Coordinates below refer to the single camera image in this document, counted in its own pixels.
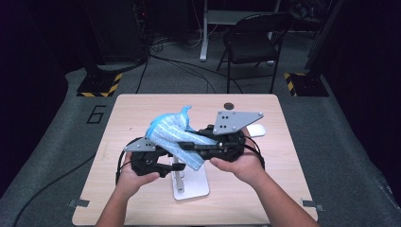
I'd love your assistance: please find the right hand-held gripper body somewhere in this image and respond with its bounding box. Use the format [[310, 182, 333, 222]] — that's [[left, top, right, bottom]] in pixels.
[[212, 110, 265, 164]]

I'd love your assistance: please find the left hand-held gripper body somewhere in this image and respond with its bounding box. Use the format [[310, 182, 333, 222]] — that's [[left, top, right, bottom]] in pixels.
[[123, 137, 168, 177]]

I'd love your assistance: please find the white desk lamp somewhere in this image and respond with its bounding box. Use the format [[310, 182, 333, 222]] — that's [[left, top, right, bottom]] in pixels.
[[169, 123, 267, 201]]

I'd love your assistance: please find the blue striped cloth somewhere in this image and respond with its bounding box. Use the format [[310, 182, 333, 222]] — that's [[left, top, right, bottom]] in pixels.
[[145, 105, 219, 172]]

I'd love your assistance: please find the person's left hand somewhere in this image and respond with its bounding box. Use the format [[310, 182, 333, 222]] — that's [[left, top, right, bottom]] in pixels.
[[116, 154, 160, 200]]

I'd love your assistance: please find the person's right hand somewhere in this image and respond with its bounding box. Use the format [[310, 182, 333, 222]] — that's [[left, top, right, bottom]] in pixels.
[[210, 129, 269, 185]]

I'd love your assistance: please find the black folding chair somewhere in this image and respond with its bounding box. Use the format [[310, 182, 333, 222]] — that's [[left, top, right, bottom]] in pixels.
[[217, 11, 296, 94]]

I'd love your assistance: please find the black stand with striped base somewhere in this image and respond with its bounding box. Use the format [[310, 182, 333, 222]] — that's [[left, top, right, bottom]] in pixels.
[[76, 0, 123, 98], [283, 0, 346, 97]]

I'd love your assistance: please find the black cabinet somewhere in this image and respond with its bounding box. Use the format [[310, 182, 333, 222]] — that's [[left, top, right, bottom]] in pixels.
[[84, 0, 149, 64]]

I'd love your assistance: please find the left hand-held gripper cable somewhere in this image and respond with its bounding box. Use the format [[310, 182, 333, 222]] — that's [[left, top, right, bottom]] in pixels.
[[114, 136, 143, 185]]

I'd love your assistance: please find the hand-held gripper cable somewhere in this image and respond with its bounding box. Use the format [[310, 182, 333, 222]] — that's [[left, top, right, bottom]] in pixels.
[[114, 136, 143, 185], [242, 143, 267, 171]]

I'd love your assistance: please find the right hand-held gripper cable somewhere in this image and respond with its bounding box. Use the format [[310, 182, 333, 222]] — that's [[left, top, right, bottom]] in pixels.
[[242, 143, 267, 171]]

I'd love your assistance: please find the thin black floor cable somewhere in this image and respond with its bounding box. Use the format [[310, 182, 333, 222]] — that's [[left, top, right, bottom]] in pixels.
[[148, 54, 244, 95], [135, 58, 149, 95]]

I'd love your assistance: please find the white metal desk frame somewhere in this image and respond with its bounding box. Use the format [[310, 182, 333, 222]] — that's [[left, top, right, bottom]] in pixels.
[[199, 0, 282, 62]]

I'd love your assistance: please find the thick black floor cable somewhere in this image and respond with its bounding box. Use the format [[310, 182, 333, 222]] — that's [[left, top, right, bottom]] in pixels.
[[11, 153, 96, 227]]

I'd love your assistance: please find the tangle of floor cables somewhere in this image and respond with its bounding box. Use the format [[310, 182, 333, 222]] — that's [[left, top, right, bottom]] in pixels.
[[150, 29, 202, 53]]

